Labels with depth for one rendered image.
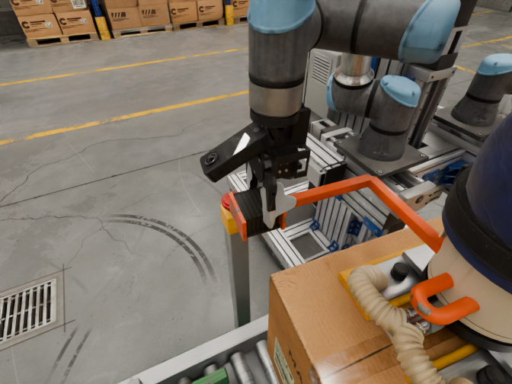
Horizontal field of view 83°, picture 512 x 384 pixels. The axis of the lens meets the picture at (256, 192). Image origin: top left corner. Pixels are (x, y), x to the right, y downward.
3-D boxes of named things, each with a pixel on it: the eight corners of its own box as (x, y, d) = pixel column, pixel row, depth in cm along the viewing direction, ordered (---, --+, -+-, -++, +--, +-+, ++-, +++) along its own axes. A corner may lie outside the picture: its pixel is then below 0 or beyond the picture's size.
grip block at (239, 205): (243, 241, 52) (241, 223, 49) (229, 210, 58) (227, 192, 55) (285, 229, 55) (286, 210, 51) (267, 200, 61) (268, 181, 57)
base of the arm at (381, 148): (348, 143, 102) (354, 117, 95) (379, 133, 107) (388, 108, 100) (379, 166, 92) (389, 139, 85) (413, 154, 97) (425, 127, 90)
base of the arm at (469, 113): (442, 113, 119) (453, 90, 112) (465, 106, 124) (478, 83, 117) (478, 129, 109) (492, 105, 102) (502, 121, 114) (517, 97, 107)
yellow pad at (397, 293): (366, 323, 52) (374, 310, 49) (336, 276, 59) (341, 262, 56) (503, 265, 61) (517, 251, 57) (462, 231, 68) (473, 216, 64)
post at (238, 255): (240, 354, 146) (227, 219, 80) (235, 341, 151) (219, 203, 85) (252, 348, 149) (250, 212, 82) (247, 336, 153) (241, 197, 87)
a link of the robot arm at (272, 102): (260, 92, 35) (239, 69, 41) (260, 126, 38) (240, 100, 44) (315, 84, 37) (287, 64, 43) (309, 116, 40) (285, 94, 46)
